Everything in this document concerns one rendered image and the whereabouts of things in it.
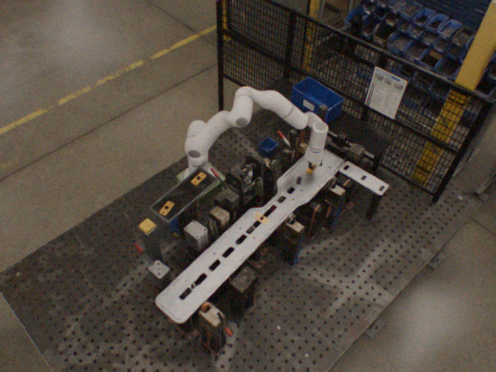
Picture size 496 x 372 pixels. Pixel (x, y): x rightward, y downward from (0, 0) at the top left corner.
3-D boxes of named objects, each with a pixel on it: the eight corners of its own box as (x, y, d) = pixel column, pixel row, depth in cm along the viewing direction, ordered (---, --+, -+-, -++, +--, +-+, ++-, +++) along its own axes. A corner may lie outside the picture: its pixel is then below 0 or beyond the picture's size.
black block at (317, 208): (312, 244, 279) (320, 215, 256) (298, 234, 283) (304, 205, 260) (320, 235, 283) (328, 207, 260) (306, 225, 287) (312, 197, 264)
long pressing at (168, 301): (184, 330, 213) (184, 328, 212) (150, 300, 222) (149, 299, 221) (346, 162, 282) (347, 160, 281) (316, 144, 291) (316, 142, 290)
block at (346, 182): (339, 218, 291) (348, 191, 269) (324, 209, 295) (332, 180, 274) (347, 209, 296) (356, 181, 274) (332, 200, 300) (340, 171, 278)
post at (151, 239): (158, 279, 261) (147, 236, 227) (149, 271, 264) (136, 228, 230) (167, 270, 265) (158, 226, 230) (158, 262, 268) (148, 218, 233)
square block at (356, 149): (347, 193, 304) (359, 155, 276) (337, 186, 307) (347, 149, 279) (353, 185, 308) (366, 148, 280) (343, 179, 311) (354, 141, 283)
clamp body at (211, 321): (218, 359, 234) (217, 332, 206) (197, 341, 240) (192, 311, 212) (232, 344, 239) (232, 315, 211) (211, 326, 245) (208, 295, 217)
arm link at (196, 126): (186, 166, 276) (184, 139, 256) (191, 142, 287) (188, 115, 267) (206, 167, 276) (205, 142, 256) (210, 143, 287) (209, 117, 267)
